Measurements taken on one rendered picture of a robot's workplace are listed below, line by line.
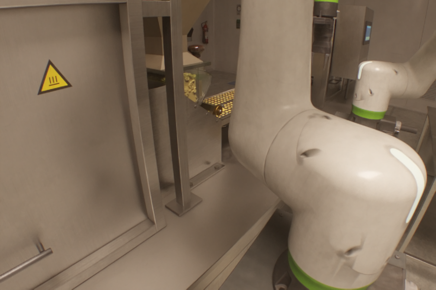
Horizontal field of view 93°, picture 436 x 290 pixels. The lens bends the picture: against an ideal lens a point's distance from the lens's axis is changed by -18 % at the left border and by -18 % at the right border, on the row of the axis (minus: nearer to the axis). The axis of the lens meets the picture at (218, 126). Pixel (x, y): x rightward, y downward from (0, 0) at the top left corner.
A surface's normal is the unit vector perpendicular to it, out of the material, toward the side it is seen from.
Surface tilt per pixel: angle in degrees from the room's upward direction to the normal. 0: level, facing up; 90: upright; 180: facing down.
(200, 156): 90
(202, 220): 0
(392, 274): 0
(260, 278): 0
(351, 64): 90
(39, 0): 90
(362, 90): 90
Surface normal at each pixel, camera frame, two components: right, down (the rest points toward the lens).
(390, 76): 0.04, 0.36
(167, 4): 0.76, 0.26
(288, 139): -0.72, -0.50
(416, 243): 0.00, -0.91
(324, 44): -0.56, 0.29
